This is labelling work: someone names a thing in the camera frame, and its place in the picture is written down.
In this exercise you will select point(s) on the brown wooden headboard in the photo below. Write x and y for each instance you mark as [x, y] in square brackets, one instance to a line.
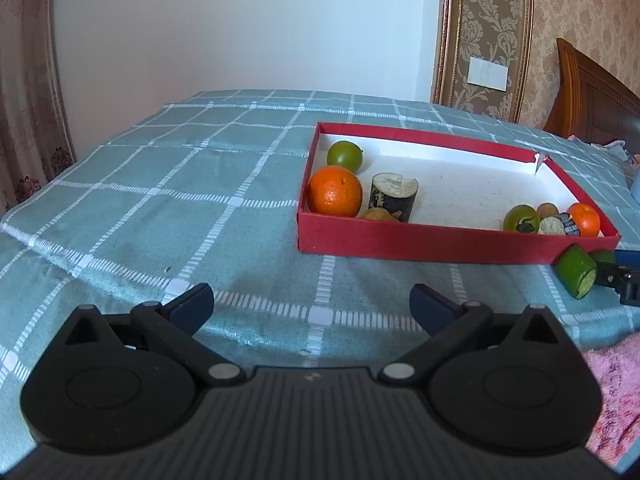
[595, 100]

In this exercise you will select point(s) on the round brown longan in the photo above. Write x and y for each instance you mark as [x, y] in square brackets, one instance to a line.
[548, 210]

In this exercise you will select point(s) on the small orange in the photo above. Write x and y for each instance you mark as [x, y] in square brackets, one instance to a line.
[584, 219]

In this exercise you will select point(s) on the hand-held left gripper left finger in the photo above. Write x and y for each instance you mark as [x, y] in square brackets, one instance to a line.
[192, 304]

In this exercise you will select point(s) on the dark green round fruit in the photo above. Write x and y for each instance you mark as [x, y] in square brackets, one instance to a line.
[603, 256]

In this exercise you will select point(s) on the red cardboard box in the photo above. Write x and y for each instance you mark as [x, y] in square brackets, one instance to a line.
[400, 240]

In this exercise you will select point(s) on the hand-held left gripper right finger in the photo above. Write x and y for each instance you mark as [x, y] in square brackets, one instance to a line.
[428, 306]

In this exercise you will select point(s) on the large orange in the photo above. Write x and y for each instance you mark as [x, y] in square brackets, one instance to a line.
[334, 192]

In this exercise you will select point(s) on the white wall switch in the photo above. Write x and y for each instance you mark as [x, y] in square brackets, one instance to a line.
[489, 73]

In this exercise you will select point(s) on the gold wall moulding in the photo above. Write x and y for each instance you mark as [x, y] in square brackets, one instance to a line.
[495, 25]

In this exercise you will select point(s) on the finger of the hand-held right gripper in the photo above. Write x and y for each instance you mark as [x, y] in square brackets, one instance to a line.
[627, 282]
[628, 257]

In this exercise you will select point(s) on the pink fleece blanket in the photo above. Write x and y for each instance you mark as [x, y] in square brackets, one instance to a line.
[617, 400]

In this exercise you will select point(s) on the green checked blanket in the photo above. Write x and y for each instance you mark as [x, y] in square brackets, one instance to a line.
[175, 200]

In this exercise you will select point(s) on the large dark sugarcane piece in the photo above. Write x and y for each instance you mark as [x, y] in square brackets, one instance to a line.
[392, 195]

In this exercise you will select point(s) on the green cucumber piece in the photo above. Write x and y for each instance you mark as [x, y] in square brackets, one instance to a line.
[576, 270]

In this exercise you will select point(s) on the pale crumpled cloth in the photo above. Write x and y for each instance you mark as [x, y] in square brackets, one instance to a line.
[624, 149]

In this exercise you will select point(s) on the lumpy brown fruit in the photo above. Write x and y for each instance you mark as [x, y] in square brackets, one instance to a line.
[381, 215]

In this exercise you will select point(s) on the light green round fruit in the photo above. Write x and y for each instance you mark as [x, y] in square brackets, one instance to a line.
[345, 156]

